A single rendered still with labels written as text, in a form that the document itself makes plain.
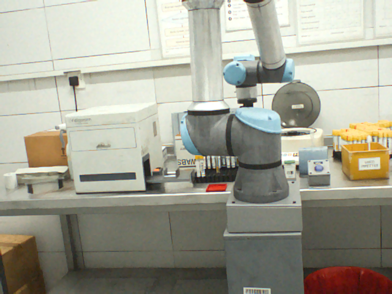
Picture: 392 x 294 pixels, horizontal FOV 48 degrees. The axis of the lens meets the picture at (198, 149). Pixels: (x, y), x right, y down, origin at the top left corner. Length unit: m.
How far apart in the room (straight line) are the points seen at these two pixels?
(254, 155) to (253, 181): 0.07
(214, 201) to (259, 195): 0.41
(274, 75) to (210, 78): 0.30
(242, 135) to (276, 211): 0.21
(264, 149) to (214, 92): 0.20
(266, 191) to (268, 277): 0.23
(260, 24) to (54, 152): 1.21
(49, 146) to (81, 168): 0.46
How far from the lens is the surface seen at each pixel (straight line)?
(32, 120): 2.51
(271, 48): 1.33
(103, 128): 1.63
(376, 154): 1.60
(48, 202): 1.76
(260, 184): 1.16
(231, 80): 1.44
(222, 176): 1.65
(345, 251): 2.36
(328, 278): 1.96
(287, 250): 1.19
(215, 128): 1.17
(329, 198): 1.53
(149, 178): 1.66
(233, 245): 1.19
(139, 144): 1.60
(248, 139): 1.14
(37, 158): 2.19
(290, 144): 1.80
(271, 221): 1.17
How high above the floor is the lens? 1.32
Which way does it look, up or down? 11 degrees down
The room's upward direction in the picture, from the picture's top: 5 degrees counter-clockwise
